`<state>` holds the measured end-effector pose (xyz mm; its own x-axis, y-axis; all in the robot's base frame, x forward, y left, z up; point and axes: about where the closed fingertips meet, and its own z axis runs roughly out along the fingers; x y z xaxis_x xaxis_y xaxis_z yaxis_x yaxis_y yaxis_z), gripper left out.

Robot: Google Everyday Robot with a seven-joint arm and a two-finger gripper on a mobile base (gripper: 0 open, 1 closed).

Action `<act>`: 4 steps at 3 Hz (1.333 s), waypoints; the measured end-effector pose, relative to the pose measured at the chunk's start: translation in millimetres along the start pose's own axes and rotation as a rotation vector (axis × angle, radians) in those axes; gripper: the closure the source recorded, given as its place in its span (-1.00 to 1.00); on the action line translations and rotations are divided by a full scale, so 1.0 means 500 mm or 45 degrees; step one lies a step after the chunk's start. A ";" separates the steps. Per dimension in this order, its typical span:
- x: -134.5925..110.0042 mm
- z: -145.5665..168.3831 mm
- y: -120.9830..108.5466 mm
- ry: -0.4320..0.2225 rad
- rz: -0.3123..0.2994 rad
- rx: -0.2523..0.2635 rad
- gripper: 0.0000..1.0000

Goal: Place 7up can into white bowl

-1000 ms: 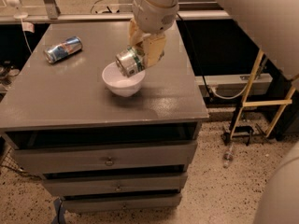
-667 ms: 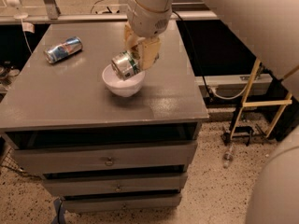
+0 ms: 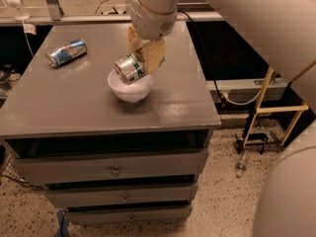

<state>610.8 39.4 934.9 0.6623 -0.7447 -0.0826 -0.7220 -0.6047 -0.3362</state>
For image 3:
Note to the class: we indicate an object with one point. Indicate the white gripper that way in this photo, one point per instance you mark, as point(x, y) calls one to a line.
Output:
point(150, 24)

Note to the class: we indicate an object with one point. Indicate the bottom grey drawer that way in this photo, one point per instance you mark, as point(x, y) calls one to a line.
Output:
point(146, 213)

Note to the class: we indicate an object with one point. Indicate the white desk lamp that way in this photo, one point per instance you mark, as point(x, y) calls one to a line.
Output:
point(21, 15)

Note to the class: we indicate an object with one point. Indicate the top grey drawer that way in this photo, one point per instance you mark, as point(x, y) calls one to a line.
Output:
point(72, 169)

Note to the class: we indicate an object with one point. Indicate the blue silver soda can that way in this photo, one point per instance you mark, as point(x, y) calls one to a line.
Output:
point(66, 53)

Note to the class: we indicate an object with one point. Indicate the grey drawer cabinet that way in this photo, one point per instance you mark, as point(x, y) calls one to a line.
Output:
point(70, 110)

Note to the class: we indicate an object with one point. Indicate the wooden yellow frame stand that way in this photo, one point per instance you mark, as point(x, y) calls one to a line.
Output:
point(259, 110)

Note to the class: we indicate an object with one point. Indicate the grey drawer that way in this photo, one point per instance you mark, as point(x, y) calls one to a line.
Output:
point(146, 213)
point(122, 195)
point(72, 169)

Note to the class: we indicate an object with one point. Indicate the middle grey drawer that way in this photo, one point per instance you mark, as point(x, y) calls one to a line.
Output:
point(122, 195)

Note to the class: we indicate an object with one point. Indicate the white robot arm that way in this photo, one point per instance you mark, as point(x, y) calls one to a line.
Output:
point(283, 33)

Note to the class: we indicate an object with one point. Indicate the plastic bottle on floor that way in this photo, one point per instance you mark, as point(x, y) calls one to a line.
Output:
point(241, 165)

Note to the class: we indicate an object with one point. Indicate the metal rail frame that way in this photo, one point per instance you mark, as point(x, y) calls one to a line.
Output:
point(66, 12)

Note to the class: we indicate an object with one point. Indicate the white bowl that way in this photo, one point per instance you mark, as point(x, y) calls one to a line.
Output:
point(132, 93)

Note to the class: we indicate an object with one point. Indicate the green silver 7up can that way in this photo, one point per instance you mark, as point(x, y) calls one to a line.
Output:
point(129, 69)

